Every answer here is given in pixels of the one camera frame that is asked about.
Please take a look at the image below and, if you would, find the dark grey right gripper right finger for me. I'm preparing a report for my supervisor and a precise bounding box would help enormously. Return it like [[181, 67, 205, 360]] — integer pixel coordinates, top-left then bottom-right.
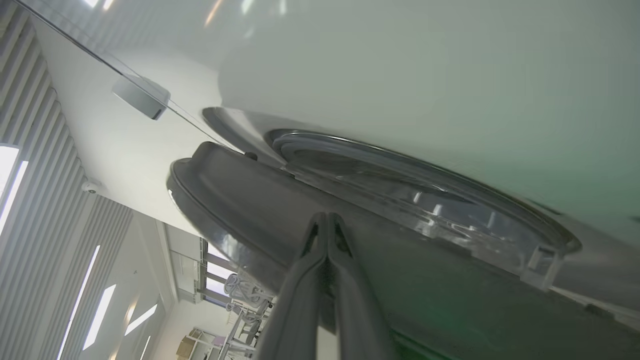
[[327, 212, 401, 360]]

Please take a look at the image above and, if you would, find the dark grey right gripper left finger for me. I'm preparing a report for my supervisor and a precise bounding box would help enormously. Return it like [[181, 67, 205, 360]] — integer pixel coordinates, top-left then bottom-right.
[[255, 212, 329, 360]]

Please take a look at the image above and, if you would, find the dark grey glass washing machine door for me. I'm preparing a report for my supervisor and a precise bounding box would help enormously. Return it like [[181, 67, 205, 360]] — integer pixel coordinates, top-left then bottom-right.
[[167, 129, 640, 360]]

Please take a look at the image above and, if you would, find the white front-load washing machine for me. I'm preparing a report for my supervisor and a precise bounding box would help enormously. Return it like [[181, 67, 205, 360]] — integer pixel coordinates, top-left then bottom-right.
[[202, 0, 640, 333]]

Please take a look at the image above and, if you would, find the metal equipment rack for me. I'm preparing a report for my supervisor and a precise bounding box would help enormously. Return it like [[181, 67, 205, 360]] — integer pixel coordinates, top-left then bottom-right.
[[222, 272, 277, 360]]

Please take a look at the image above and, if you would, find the brown cardboard box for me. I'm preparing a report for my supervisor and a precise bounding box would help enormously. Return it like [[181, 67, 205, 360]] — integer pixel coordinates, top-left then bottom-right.
[[176, 336, 200, 359]]

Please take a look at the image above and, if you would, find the white box wall device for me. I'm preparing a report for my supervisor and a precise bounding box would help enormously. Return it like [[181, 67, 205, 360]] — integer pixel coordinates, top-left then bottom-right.
[[111, 75, 171, 121]]

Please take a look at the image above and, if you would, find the thin black cable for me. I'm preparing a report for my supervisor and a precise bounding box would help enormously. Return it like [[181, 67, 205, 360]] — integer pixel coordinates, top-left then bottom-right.
[[15, 0, 246, 152]]

